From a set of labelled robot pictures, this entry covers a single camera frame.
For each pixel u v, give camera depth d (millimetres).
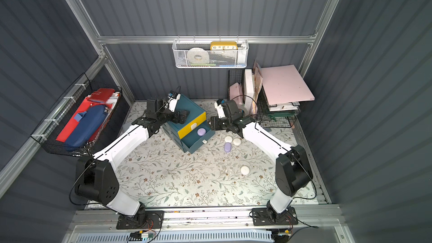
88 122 708
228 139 992
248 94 892
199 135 914
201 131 923
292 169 451
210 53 879
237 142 973
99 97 791
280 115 987
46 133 608
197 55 839
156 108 660
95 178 438
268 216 647
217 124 754
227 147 956
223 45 867
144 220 715
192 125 825
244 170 867
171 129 861
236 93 1073
